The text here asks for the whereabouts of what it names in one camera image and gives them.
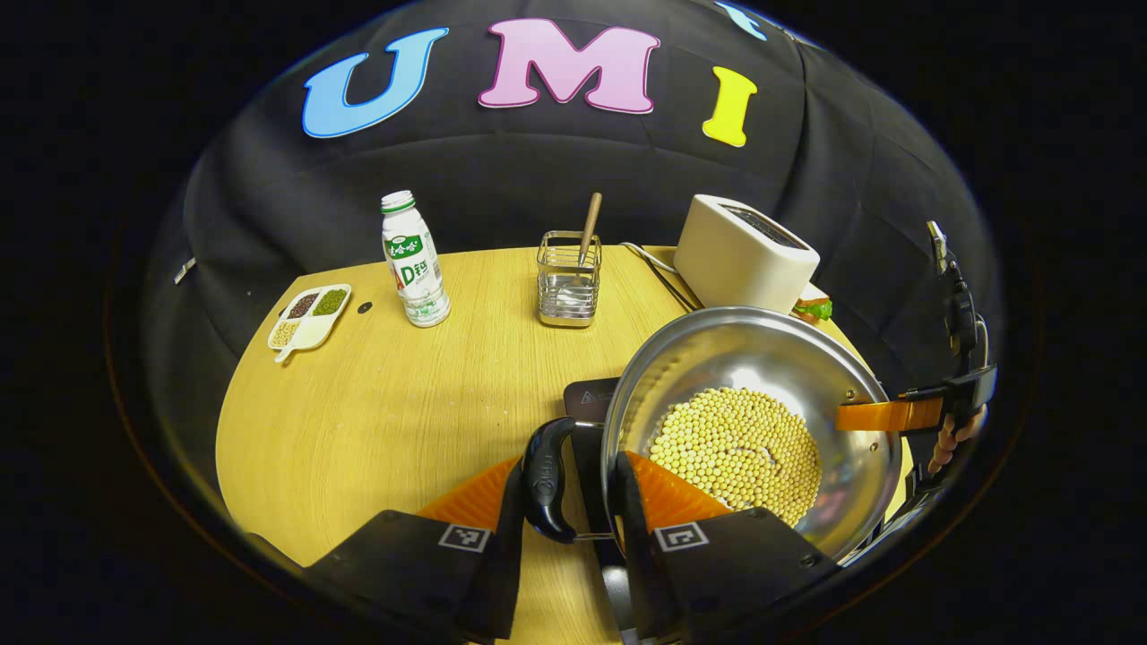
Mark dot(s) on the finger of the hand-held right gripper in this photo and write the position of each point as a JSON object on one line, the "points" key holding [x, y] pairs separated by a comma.
{"points": [[887, 416]]}

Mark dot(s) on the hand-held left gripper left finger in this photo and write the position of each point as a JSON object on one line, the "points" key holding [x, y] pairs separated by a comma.
{"points": [[509, 555]]}

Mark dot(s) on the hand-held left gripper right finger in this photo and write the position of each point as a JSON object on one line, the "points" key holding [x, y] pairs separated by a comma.
{"points": [[632, 537]]}

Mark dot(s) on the pile of yellow soybeans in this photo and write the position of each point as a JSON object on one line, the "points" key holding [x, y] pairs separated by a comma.
{"points": [[735, 448]]}

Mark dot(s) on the black induction cooktop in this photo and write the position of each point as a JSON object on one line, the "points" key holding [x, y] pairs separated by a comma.
{"points": [[587, 399]]}

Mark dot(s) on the stainless steel pot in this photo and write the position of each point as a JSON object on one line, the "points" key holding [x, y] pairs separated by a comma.
{"points": [[717, 358]]}

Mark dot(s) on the toy sandwich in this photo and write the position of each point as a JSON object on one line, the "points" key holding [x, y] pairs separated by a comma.
{"points": [[814, 309]]}

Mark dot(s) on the white toaster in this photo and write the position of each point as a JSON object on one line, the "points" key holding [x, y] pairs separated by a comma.
{"points": [[744, 264]]}

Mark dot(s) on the white drink bottle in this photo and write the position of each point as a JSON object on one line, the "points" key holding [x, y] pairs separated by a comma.
{"points": [[417, 278]]}

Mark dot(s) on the white divided bean dish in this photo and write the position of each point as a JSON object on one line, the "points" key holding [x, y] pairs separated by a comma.
{"points": [[309, 322]]}

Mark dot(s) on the black backdrop cloth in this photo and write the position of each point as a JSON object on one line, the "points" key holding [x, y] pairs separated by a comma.
{"points": [[538, 161]]}

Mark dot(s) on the metal clip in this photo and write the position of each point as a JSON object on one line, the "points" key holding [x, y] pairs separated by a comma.
{"points": [[185, 270]]}

